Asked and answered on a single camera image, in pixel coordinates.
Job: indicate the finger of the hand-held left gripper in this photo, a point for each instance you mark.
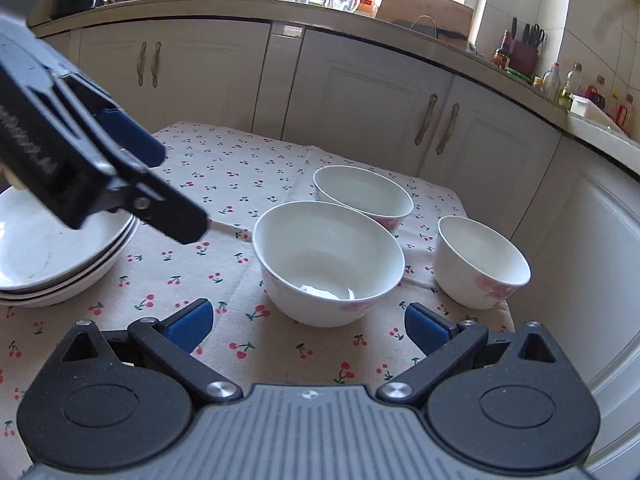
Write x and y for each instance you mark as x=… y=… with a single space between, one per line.
x=170 y=215
x=137 y=140

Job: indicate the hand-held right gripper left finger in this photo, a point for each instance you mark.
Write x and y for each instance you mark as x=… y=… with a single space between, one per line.
x=192 y=325

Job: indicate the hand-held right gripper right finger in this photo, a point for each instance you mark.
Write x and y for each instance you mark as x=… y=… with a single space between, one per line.
x=425 y=327

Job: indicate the white plate with fruit print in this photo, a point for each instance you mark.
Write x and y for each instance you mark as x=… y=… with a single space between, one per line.
x=75 y=296
x=107 y=265
x=35 y=245

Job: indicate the white bowl with pink flowers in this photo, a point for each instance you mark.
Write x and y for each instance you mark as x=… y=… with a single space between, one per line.
x=360 y=192
x=325 y=255
x=475 y=255

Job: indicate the cherry print tablecloth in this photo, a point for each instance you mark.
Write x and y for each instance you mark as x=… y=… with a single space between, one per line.
x=225 y=175

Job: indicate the grey kitchen countertop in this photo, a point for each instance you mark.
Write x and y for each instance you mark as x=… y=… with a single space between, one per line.
x=225 y=6

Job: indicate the green packets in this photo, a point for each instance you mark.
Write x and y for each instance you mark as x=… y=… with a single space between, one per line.
x=519 y=75

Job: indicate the white plastic tray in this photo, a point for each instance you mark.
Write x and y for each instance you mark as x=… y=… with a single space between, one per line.
x=582 y=106

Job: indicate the clear glass bottle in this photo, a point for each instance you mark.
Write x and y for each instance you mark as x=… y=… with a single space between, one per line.
x=551 y=85

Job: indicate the clear oil bottle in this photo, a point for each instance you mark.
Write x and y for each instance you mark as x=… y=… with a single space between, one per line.
x=574 y=87

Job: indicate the dark sauce bottle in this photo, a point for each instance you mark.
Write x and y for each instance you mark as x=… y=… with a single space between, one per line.
x=501 y=55

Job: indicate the dark red bottle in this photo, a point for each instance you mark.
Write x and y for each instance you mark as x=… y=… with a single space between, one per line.
x=595 y=92

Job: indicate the dark red knife block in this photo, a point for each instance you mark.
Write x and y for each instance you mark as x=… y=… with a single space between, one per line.
x=526 y=55

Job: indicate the yellow-capped bottle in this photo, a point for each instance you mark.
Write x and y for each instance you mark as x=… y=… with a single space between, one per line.
x=614 y=105

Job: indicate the orange oil bottle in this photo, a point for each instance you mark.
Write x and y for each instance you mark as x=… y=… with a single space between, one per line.
x=628 y=110

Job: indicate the wooden cutting board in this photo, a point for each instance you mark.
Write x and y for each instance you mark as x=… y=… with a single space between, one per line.
x=425 y=5

